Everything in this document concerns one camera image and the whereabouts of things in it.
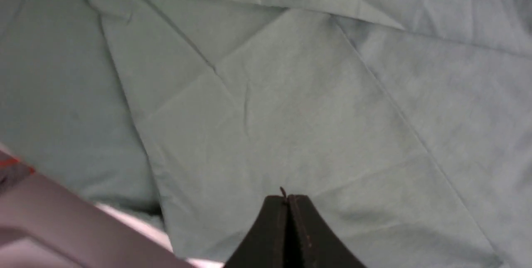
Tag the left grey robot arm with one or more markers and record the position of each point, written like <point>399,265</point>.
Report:
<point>44,225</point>

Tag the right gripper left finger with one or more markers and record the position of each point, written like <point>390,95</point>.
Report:
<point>263,245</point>

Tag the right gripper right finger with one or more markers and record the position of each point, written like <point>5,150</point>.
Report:
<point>311,243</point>

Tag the green long sleeve shirt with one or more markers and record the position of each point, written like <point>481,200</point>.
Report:
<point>407,122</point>

